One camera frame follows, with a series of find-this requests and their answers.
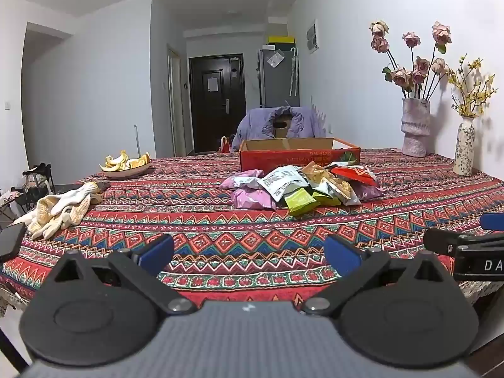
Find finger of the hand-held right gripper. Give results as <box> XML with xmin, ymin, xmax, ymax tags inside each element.
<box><xmin>423</xmin><ymin>227</ymin><xmax>504</xmax><ymax>255</ymax></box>
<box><xmin>479</xmin><ymin>213</ymin><xmax>504</xmax><ymax>231</ymax></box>

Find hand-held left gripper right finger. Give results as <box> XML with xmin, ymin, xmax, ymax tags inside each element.
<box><xmin>301</xmin><ymin>234</ymin><xmax>453</xmax><ymax>316</ymax></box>

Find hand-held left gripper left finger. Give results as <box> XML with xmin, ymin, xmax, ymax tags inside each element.
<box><xmin>49</xmin><ymin>234</ymin><xmax>198</xmax><ymax>316</ymax></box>

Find pile of assorted snack packets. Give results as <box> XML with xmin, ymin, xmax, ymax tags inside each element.
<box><xmin>220</xmin><ymin>161</ymin><xmax>386</xmax><ymax>217</ymax></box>

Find red cardboard box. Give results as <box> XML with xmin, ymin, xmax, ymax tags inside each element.
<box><xmin>239</xmin><ymin>138</ymin><xmax>361</xmax><ymax>174</ymax></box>

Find patterned red tablecloth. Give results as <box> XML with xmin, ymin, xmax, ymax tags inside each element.
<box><xmin>0</xmin><ymin>147</ymin><xmax>504</xmax><ymax>319</ymax></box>

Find white speckled vase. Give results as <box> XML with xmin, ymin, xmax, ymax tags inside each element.
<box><xmin>453</xmin><ymin>117</ymin><xmax>476</xmax><ymax>177</ymax></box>

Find round plate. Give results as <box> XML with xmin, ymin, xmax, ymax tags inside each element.
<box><xmin>99</xmin><ymin>163</ymin><xmax>155</xmax><ymax>179</ymax></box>

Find heap of orange peels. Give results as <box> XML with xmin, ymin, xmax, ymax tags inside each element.
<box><xmin>100</xmin><ymin>150</ymin><xmax>151</xmax><ymax>172</ymax></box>

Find white knit glove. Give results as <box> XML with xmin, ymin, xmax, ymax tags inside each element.
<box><xmin>37</xmin><ymin>182</ymin><xmax>104</xmax><ymax>215</ymax></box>
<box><xmin>14</xmin><ymin>201</ymin><xmax>92</xmax><ymax>240</ymax></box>

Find pink textured vase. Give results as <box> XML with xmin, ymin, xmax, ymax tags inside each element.
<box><xmin>401</xmin><ymin>98</ymin><xmax>431</xmax><ymax>158</ymax></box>

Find yellow flower branches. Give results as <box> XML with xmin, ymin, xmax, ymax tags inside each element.
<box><xmin>447</xmin><ymin>54</ymin><xmax>497</xmax><ymax>119</ymax></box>

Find brown chair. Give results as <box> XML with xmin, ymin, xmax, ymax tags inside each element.
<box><xmin>272</xmin><ymin>112</ymin><xmax>294</xmax><ymax>139</ymax></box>

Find dark entrance door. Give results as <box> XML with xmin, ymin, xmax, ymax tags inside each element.
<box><xmin>188</xmin><ymin>53</ymin><xmax>247</xmax><ymax>155</ymax></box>

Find white interior door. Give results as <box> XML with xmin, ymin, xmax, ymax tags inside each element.
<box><xmin>167</xmin><ymin>45</ymin><xmax>187</xmax><ymax>157</ymax></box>

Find purple puffer jacket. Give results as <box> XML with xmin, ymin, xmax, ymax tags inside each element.
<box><xmin>232</xmin><ymin>106</ymin><xmax>327</xmax><ymax>151</ymax></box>

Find bunch of pink roses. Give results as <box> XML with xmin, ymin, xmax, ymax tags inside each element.
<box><xmin>369</xmin><ymin>20</ymin><xmax>452</xmax><ymax>101</ymax></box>

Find grey refrigerator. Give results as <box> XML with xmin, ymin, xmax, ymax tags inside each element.
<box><xmin>258</xmin><ymin>47</ymin><xmax>301</xmax><ymax>109</ymax></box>

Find white umbrella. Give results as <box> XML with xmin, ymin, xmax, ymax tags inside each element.
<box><xmin>289</xmin><ymin>46</ymin><xmax>299</xmax><ymax>96</ymax></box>

